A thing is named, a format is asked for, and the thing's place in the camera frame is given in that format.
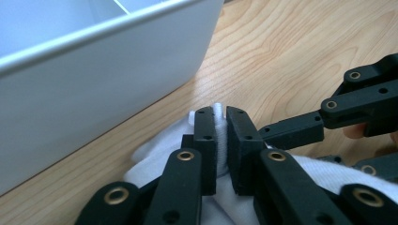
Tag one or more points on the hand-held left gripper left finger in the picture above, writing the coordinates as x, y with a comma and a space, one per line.
205, 150

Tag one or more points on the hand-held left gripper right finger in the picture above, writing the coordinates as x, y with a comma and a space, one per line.
247, 156

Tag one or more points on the white sock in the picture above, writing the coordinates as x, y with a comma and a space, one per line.
325, 178

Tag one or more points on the white compartment storage box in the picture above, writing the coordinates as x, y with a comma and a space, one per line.
94, 78

